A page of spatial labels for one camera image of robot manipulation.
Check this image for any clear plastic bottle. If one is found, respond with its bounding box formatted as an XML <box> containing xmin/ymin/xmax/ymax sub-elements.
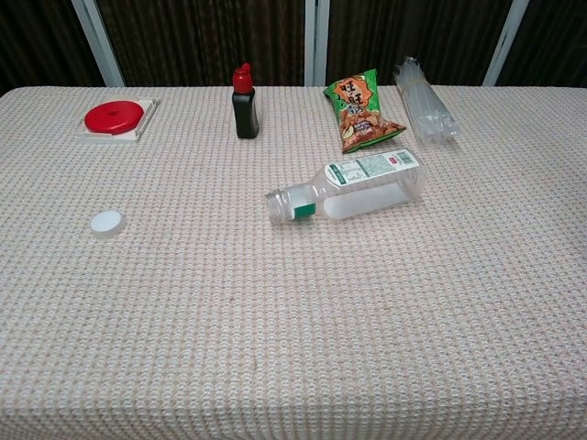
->
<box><xmin>264</xmin><ymin>148</ymin><xmax>426</xmax><ymax>226</ymax></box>

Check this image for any white plastic bottle cap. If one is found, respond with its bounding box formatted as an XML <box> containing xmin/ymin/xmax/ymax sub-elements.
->
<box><xmin>89</xmin><ymin>209</ymin><xmax>127</xmax><ymax>239</ymax></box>

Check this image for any dark sauce bottle red cap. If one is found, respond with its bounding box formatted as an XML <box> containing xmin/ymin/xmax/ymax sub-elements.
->
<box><xmin>231</xmin><ymin>62</ymin><xmax>260</xmax><ymax>140</ymax></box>

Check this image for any beige woven tablecloth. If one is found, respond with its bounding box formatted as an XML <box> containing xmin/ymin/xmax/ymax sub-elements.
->
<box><xmin>0</xmin><ymin>84</ymin><xmax>587</xmax><ymax>440</ymax></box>

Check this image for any green snack bag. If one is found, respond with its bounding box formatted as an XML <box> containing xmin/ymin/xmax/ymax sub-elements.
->
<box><xmin>323</xmin><ymin>68</ymin><xmax>408</xmax><ymax>155</ymax></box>

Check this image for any clear plastic straws pack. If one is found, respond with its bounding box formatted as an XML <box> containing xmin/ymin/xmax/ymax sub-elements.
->
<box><xmin>393</xmin><ymin>55</ymin><xmax>462</xmax><ymax>147</ymax></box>

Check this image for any red round lid container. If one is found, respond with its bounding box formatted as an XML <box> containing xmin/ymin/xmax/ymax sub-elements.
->
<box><xmin>76</xmin><ymin>97</ymin><xmax>161</xmax><ymax>145</ymax></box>

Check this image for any white frame post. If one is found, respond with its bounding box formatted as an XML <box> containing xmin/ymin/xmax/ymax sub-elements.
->
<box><xmin>482</xmin><ymin>0</ymin><xmax>531</xmax><ymax>87</ymax></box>
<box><xmin>71</xmin><ymin>0</ymin><xmax>126</xmax><ymax>88</ymax></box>
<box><xmin>305</xmin><ymin>0</ymin><xmax>330</xmax><ymax>87</ymax></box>

